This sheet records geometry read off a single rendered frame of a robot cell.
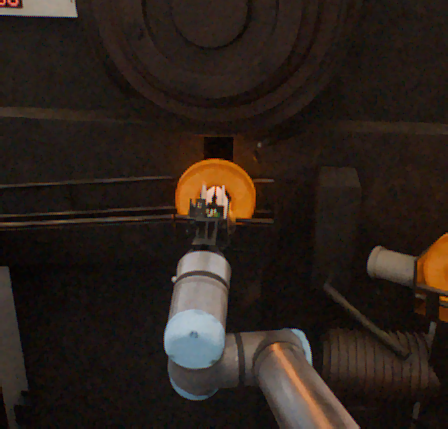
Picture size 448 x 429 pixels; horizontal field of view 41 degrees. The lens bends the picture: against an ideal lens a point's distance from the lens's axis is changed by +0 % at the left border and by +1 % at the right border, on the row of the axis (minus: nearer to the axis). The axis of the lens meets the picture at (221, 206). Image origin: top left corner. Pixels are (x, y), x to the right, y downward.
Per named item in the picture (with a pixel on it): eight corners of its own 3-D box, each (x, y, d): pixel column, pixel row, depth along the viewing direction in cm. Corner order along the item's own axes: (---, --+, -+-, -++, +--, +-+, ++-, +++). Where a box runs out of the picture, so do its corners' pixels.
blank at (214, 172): (172, 161, 118) (169, 168, 115) (251, 155, 116) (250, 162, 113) (183, 231, 125) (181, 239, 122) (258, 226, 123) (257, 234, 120)
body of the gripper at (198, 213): (231, 197, 107) (226, 247, 99) (232, 230, 113) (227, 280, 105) (189, 195, 108) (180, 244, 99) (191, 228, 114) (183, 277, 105)
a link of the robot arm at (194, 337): (162, 369, 94) (161, 333, 87) (173, 303, 103) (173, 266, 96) (222, 375, 94) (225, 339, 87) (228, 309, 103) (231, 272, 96)
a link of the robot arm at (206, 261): (229, 305, 102) (172, 302, 103) (231, 282, 106) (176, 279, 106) (228, 271, 96) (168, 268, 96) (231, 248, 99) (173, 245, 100)
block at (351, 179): (306, 264, 131) (315, 162, 120) (343, 266, 130) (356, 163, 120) (308, 292, 121) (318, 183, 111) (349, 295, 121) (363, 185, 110)
